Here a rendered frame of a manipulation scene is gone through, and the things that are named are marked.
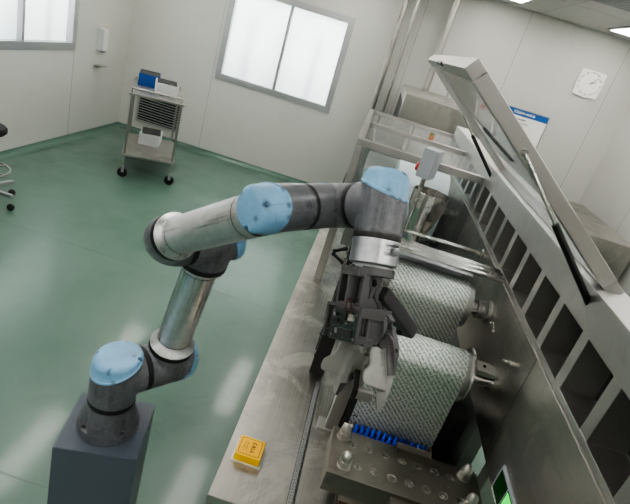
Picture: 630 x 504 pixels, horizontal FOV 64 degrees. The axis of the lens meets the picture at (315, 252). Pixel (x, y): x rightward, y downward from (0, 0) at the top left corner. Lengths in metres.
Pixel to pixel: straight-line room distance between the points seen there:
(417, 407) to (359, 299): 0.72
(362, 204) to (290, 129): 6.12
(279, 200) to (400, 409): 0.85
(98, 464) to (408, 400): 0.80
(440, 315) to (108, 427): 0.95
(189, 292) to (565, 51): 6.20
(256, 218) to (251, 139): 6.31
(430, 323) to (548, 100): 5.60
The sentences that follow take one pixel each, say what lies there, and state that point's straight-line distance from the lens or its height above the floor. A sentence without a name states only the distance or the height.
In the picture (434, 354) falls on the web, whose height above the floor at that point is 1.30.
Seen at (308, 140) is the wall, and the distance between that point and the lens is 6.86.
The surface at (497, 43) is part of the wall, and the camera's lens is 6.79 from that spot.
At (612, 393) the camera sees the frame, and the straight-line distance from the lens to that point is 1.01.
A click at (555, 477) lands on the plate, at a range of 1.10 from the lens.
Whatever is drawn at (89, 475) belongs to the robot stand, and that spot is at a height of 0.82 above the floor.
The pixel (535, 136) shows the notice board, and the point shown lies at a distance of 6.97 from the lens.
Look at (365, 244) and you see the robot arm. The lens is 0.76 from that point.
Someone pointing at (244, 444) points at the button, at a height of 0.92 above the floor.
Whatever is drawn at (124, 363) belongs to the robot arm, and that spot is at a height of 1.13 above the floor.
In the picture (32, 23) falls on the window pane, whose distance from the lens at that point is 5.96.
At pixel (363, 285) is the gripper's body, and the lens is 0.75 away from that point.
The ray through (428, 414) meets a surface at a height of 1.13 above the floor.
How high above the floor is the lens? 1.96
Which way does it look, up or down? 23 degrees down
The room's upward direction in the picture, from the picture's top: 17 degrees clockwise
